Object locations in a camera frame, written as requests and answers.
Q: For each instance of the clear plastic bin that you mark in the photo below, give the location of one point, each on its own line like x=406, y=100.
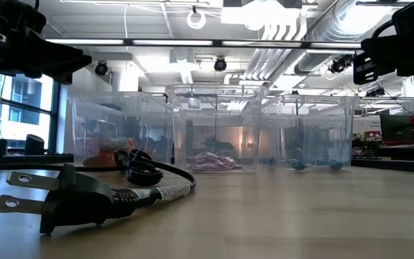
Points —
x=214, y=122
x=92, y=115
x=318, y=126

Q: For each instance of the black track spotlight cluster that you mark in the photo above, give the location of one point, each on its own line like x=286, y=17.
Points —
x=341, y=64

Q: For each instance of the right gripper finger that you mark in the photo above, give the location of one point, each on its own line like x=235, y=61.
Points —
x=365, y=70

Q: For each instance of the silver ribbed ventilation duct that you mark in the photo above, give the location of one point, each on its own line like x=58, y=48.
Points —
x=331, y=25

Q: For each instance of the long ceiling light strip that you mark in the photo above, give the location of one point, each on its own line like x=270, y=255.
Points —
x=173, y=42

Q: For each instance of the black monitor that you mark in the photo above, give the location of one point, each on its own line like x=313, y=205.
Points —
x=395, y=127

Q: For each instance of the small black rounded object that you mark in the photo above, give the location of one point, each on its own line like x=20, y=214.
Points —
x=34, y=144

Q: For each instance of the small black narrow object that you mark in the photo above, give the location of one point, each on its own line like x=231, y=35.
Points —
x=2, y=146

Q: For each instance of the blue lollipop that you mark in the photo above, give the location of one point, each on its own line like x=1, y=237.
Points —
x=271, y=160
x=298, y=164
x=336, y=165
x=316, y=162

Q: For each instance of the white ceiling light fixture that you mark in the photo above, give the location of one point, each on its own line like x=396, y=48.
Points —
x=261, y=14

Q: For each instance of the black dome camera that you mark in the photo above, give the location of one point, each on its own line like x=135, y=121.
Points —
x=101, y=68
x=220, y=64

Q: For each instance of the large window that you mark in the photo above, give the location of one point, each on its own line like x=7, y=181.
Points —
x=27, y=108

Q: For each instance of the purple candy packet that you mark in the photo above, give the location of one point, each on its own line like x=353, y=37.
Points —
x=230, y=166
x=203, y=160

